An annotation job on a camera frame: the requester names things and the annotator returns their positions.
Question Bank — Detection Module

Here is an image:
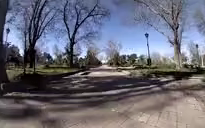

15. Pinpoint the dark lamp post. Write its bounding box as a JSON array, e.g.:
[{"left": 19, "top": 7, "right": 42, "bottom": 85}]
[
  {"left": 144, "top": 32, "right": 152, "bottom": 67},
  {"left": 195, "top": 43, "right": 201, "bottom": 68}
]

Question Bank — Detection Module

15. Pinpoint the grey paved path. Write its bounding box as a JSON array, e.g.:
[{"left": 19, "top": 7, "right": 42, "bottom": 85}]
[{"left": 0, "top": 64, "right": 205, "bottom": 128}]

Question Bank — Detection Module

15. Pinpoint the bare pale-trunk tree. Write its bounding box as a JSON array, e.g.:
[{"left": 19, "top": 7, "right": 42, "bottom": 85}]
[{"left": 133, "top": 0, "right": 191, "bottom": 70}]

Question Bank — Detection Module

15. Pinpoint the row of distant trees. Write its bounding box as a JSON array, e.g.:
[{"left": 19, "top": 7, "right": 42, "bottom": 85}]
[{"left": 36, "top": 39, "right": 205, "bottom": 68}]

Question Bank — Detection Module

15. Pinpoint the grass area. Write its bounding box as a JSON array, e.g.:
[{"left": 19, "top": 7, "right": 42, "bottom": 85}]
[
  {"left": 118, "top": 63, "right": 205, "bottom": 81},
  {"left": 0, "top": 65, "right": 91, "bottom": 83}
]

